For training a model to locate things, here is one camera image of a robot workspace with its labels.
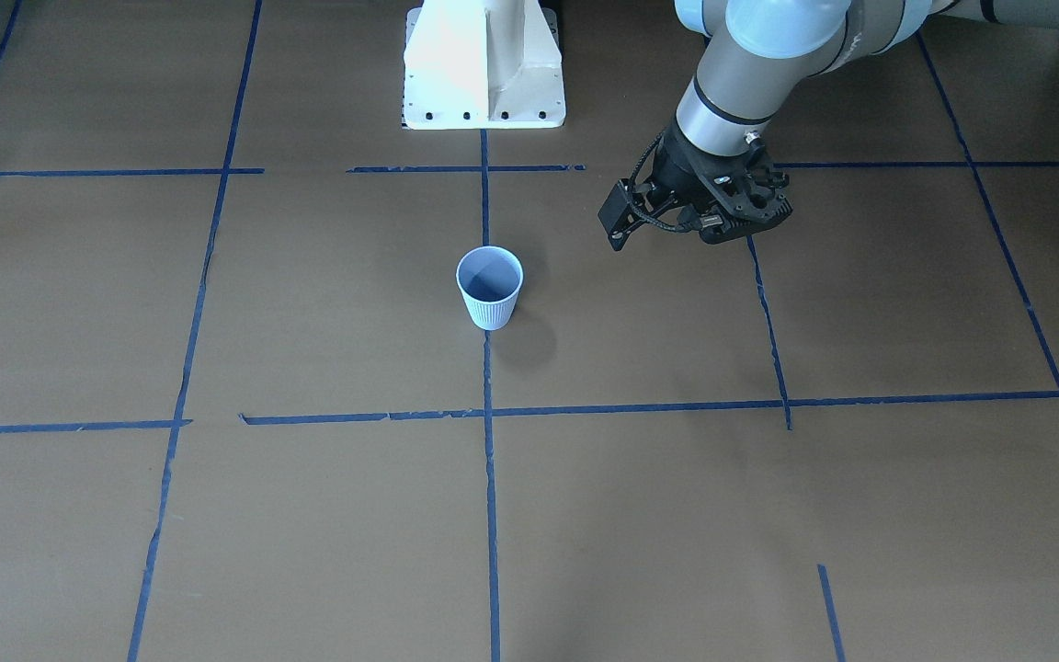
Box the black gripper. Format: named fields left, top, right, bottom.
left=598, top=124, right=791, bottom=252

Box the blue ribbed cup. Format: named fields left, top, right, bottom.
left=455, top=245, right=525, bottom=332

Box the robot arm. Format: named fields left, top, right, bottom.
left=599, top=1, right=1059, bottom=251

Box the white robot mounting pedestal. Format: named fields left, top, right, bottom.
left=401, top=1, right=567, bottom=131

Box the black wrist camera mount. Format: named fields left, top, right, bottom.
left=697, top=205, right=791, bottom=245

